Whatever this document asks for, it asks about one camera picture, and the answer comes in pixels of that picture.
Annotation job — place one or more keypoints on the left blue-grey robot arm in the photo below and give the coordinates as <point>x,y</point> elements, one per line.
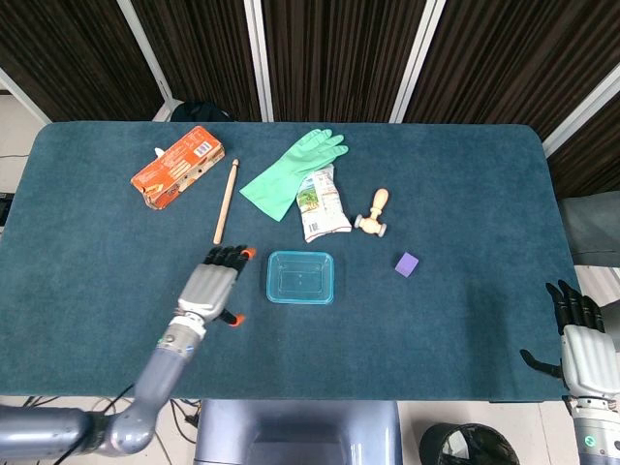
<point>155,368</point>

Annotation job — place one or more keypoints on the black bag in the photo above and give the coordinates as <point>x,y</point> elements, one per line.
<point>201,112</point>

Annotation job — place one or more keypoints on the wooden stick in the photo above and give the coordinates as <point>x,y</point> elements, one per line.
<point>226,201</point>

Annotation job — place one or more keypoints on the white partition post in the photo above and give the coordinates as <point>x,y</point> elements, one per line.
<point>259,58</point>
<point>145,48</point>
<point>416,63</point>
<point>24,97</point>
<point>581,114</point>

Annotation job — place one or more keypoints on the purple cube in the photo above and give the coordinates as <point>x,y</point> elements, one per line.
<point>406,265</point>

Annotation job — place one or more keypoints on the left silver robot hand orange fingertips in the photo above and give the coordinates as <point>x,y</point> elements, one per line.
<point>208,288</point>

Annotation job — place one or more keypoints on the blue container lid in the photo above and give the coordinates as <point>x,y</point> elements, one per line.
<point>276,259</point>

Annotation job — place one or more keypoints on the person in grey trousers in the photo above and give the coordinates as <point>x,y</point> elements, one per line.
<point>593,227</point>

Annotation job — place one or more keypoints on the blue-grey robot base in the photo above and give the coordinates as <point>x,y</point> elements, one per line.
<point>295,431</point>

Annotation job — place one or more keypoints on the white snack bag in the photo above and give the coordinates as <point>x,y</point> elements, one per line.
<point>322,208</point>

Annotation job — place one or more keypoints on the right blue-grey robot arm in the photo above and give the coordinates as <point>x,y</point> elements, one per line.
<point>598,431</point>

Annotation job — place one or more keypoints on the black floor device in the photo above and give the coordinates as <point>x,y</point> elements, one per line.
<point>5,208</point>

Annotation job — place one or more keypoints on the right silver robot hand black fingers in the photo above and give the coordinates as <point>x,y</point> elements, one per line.
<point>588,356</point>

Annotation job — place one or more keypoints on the black trash bin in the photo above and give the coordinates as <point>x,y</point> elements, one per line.
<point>465,445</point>

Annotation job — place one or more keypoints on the orange cardboard carton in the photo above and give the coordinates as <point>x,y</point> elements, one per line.
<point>174,167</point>

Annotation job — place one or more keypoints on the green rubber glove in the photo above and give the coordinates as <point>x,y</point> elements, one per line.
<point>286,174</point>

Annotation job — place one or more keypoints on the blue table cloth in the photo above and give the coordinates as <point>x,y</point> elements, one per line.
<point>387,329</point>

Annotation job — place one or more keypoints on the clear teal-rimmed plastic container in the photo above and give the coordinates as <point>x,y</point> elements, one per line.
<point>300,290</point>

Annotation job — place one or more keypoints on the wooden roller massager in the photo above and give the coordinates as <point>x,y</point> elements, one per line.
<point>374,218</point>

